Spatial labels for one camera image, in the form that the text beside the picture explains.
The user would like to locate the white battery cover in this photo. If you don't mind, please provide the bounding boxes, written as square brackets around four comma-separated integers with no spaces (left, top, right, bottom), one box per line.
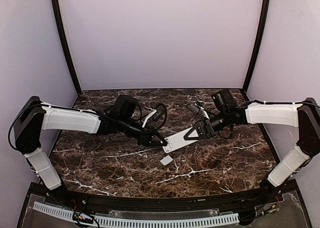
[160,155,173,166]

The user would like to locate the white remote control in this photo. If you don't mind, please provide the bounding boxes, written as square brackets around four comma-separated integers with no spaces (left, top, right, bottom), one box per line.
[162,128,197,153]

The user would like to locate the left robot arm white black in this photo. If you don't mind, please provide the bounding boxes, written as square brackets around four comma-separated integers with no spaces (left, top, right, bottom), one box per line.
[7,95,168,190]

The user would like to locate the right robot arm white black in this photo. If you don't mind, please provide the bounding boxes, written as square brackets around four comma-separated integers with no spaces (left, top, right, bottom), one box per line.
[183,90,320,187]

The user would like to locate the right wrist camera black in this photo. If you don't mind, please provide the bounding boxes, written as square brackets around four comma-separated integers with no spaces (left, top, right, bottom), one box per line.
[187,103,201,115]

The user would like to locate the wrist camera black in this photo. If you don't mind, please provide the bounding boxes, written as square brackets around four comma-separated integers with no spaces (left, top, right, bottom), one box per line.
[152,106,166,122]
[187,103,201,115]

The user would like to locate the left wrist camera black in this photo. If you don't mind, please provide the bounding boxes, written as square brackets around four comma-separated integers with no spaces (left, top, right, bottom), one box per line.
[152,106,166,122]

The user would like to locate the white slotted cable duct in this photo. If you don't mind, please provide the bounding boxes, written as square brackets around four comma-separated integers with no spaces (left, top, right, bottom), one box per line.
[32,201,240,227]

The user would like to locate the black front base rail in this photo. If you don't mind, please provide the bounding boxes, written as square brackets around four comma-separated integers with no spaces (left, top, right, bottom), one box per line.
[17,180,312,227]

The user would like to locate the right black frame post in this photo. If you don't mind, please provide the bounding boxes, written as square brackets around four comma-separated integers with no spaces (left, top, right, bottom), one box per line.
[242,0,270,94]

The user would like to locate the black frame post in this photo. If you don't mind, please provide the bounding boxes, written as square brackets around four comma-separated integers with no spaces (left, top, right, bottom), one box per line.
[242,0,270,94]
[51,0,82,96]

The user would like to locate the left black frame post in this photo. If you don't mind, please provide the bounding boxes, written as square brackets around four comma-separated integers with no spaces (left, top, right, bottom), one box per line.
[51,0,82,96]

